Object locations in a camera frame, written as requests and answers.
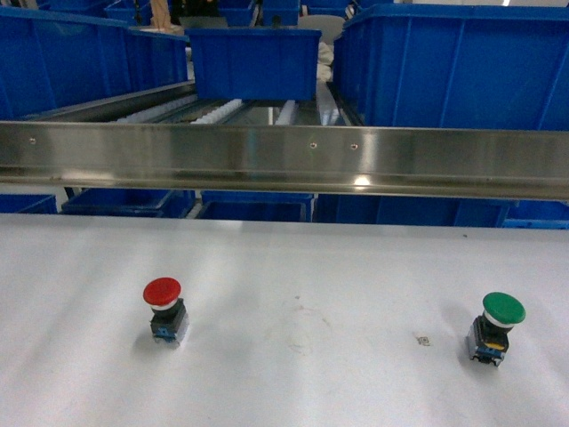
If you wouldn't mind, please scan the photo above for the large blue bin right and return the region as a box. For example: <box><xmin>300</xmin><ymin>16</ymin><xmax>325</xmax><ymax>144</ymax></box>
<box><xmin>334</xmin><ymin>4</ymin><xmax>568</xmax><ymax>131</ymax></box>

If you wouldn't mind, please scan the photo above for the blue bin centre shelf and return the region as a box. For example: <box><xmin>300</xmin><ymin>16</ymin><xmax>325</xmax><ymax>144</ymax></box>
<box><xmin>186</xmin><ymin>28</ymin><xmax>322</xmax><ymax>101</ymax></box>

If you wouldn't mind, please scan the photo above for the blue bin lower centre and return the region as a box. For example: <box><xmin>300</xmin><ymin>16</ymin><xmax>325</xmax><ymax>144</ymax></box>
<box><xmin>196</xmin><ymin>190</ymin><xmax>314</xmax><ymax>222</ymax></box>

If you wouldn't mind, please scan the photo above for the stainless steel shelf rail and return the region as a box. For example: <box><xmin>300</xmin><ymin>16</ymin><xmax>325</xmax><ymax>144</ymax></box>
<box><xmin>1</xmin><ymin>122</ymin><xmax>568</xmax><ymax>200</ymax></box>

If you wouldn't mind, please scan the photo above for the blue bin lower right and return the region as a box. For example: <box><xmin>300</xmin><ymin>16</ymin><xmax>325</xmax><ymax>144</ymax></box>
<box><xmin>313</xmin><ymin>194</ymin><xmax>517</xmax><ymax>228</ymax></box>

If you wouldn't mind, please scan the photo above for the large blue bin left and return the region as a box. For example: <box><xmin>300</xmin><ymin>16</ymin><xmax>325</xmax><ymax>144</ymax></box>
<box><xmin>1</xmin><ymin>6</ymin><xmax>188</xmax><ymax>120</ymax></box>

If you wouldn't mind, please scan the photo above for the large blue bin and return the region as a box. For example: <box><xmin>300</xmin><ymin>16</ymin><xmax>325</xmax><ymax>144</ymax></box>
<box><xmin>334</xmin><ymin>4</ymin><xmax>568</xmax><ymax>131</ymax></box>
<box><xmin>1</xmin><ymin>6</ymin><xmax>188</xmax><ymax>120</ymax></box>

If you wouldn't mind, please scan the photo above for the red mushroom push button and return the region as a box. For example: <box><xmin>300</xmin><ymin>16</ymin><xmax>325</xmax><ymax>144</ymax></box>
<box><xmin>143</xmin><ymin>277</ymin><xmax>188</xmax><ymax>348</ymax></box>

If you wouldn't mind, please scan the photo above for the green mushroom push button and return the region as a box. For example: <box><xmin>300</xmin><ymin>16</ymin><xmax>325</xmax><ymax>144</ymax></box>
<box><xmin>466</xmin><ymin>292</ymin><xmax>526</xmax><ymax>367</ymax></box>

